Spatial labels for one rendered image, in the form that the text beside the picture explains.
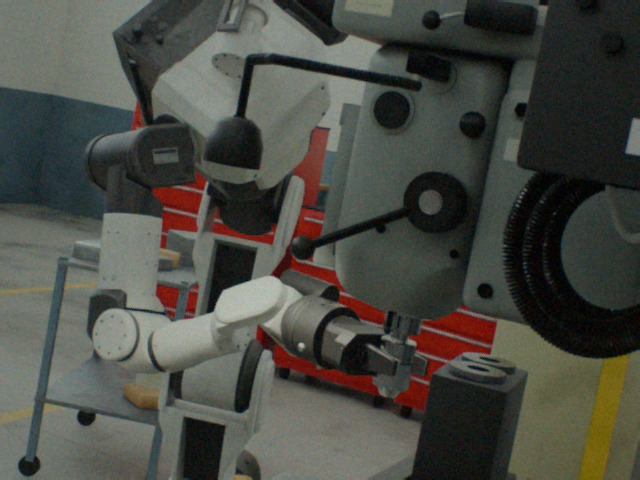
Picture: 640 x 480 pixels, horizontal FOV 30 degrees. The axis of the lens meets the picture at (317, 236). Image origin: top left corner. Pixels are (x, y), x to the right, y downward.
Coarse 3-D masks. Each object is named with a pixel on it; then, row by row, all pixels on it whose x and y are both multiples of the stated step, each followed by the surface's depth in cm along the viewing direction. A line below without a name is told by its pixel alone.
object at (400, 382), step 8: (392, 352) 148; (400, 352) 148; (400, 360) 148; (408, 360) 148; (400, 368) 148; (408, 368) 148; (376, 376) 149; (384, 376) 148; (392, 376) 148; (400, 376) 148; (408, 376) 149; (376, 384) 149; (384, 384) 148; (392, 384) 148; (400, 384) 148; (408, 384) 149
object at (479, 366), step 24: (456, 360) 188; (480, 360) 192; (504, 360) 196; (432, 384) 181; (456, 384) 180; (480, 384) 180; (504, 384) 183; (432, 408) 181; (456, 408) 180; (480, 408) 179; (504, 408) 178; (432, 432) 181; (456, 432) 180; (480, 432) 179; (504, 432) 184; (432, 456) 182; (456, 456) 180; (480, 456) 179; (504, 456) 191
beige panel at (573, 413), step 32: (512, 352) 320; (544, 352) 316; (544, 384) 316; (576, 384) 313; (608, 384) 309; (544, 416) 317; (576, 416) 313; (608, 416) 309; (512, 448) 320; (544, 448) 317; (576, 448) 313; (608, 448) 309
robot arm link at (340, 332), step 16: (320, 304) 158; (336, 304) 158; (304, 320) 157; (320, 320) 155; (336, 320) 156; (352, 320) 157; (304, 336) 157; (320, 336) 156; (336, 336) 152; (352, 336) 149; (368, 336) 151; (304, 352) 158; (320, 352) 157; (336, 352) 149; (352, 352) 150; (320, 368) 160; (336, 368) 159; (352, 368) 150
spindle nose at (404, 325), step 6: (384, 318) 149; (396, 318) 147; (402, 318) 147; (408, 318) 147; (384, 324) 149; (396, 324) 147; (402, 324) 147; (408, 324) 147; (414, 324) 148; (420, 324) 148; (396, 330) 147; (402, 330) 147; (408, 330) 147; (414, 330) 148; (420, 330) 149
